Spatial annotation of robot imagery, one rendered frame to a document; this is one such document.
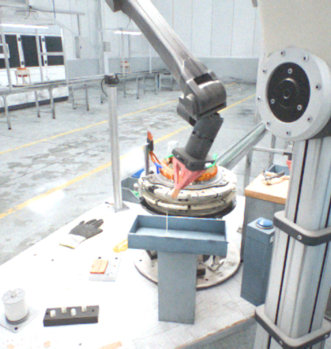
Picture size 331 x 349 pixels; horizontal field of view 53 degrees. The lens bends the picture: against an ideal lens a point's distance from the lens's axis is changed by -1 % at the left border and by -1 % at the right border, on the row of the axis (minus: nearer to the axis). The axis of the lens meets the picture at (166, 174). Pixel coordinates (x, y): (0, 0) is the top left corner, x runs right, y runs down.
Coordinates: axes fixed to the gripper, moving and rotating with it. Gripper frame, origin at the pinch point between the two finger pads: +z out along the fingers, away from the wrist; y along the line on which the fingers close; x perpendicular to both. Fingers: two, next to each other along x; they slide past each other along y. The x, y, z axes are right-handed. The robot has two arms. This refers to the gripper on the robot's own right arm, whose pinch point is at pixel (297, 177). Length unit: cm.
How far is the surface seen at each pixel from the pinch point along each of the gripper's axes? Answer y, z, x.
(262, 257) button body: 1.7, 13.7, 30.6
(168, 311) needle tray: 21, 27, 49
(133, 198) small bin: 75, 29, -9
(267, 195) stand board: 6.3, 3.5, 11.8
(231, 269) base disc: 13.8, 29.1, 20.1
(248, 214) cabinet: 12.2, 11.8, 11.4
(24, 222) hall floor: 236, 109, -54
